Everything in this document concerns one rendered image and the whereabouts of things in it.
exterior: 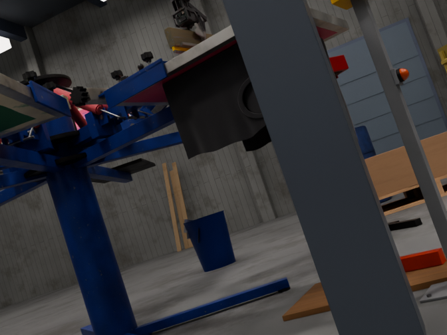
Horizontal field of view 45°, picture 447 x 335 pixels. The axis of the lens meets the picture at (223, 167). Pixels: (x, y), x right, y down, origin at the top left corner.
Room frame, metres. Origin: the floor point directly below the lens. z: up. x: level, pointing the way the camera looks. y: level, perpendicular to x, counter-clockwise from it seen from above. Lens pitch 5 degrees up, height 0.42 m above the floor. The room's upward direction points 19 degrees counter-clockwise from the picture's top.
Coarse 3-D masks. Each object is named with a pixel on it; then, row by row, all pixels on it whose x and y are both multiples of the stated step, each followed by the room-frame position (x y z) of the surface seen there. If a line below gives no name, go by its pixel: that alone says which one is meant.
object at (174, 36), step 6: (168, 30) 1.93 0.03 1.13; (174, 30) 1.95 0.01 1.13; (180, 30) 1.98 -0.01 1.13; (186, 30) 2.02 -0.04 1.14; (168, 36) 1.93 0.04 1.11; (174, 36) 1.93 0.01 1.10; (180, 36) 1.97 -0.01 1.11; (186, 36) 2.00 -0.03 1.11; (192, 36) 2.04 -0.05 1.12; (198, 36) 2.07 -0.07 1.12; (210, 36) 2.15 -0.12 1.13; (168, 42) 1.94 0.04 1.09; (174, 42) 1.93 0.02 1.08; (180, 42) 1.96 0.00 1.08; (186, 42) 1.99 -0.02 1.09; (192, 42) 2.02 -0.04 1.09; (198, 42) 2.06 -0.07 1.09
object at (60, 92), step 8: (56, 88) 2.45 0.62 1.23; (64, 88) 2.61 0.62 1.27; (72, 104) 2.41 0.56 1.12; (88, 104) 2.34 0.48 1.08; (96, 104) 2.33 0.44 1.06; (104, 104) 2.46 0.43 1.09; (72, 112) 2.79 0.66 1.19; (96, 112) 2.34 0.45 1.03; (144, 112) 2.76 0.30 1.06; (80, 120) 2.86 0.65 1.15; (32, 128) 2.17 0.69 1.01
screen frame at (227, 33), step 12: (312, 12) 1.78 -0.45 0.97; (324, 24) 1.89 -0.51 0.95; (336, 24) 1.95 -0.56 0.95; (216, 36) 1.72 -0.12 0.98; (228, 36) 1.69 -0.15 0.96; (192, 48) 1.77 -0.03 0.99; (204, 48) 1.75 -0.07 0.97; (216, 48) 1.75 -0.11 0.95; (180, 60) 1.81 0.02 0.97; (192, 60) 1.79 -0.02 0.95; (168, 72) 1.84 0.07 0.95; (132, 96) 1.99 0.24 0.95
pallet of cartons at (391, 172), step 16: (432, 144) 4.42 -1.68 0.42; (368, 160) 4.45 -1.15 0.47; (384, 160) 4.44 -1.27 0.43; (400, 160) 4.42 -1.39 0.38; (432, 160) 4.42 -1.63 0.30; (384, 176) 4.44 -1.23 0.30; (400, 176) 4.43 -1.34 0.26; (384, 192) 4.45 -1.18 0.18; (400, 192) 4.43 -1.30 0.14; (416, 192) 4.81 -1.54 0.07; (384, 208) 4.86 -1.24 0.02; (400, 208) 4.44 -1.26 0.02
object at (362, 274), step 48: (240, 0) 1.27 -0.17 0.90; (288, 0) 1.23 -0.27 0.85; (240, 48) 1.28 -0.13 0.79; (288, 48) 1.25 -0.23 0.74; (288, 96) 1.26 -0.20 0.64; (336, 96) 1.23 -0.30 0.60; (288, 144) 1.27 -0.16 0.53; (336, 144) 1.24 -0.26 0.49; (336, 192) 1.25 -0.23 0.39; (336, 240) 1.26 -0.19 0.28; (384, 240) 1.23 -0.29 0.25; (336, 288) 1.27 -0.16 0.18; (384, 288) 1.24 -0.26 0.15
